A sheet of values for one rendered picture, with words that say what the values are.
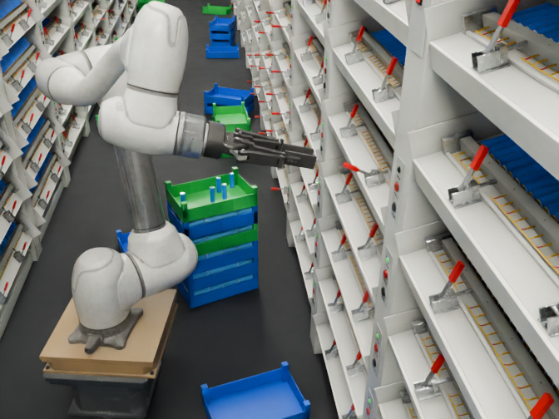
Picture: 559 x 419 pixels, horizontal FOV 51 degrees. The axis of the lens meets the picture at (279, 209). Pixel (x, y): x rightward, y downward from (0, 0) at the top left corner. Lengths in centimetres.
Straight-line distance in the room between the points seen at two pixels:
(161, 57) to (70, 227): 197
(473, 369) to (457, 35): 49
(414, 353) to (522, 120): 62
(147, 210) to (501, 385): 122
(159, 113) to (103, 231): 184
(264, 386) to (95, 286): 69
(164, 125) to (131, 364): 89
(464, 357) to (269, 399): 122
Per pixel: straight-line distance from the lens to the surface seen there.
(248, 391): 209
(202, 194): 237
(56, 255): 286
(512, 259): 78
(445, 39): 95
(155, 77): 117
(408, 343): 121
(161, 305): 202
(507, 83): 77
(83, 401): 207
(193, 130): 120
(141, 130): 119
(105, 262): 179
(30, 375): 229
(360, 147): 150
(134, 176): 180
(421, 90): 98
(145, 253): 184
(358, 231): 153
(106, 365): 189
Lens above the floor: 154
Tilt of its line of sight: 30 degrees down
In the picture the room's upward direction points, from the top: 1 degrees clockwise
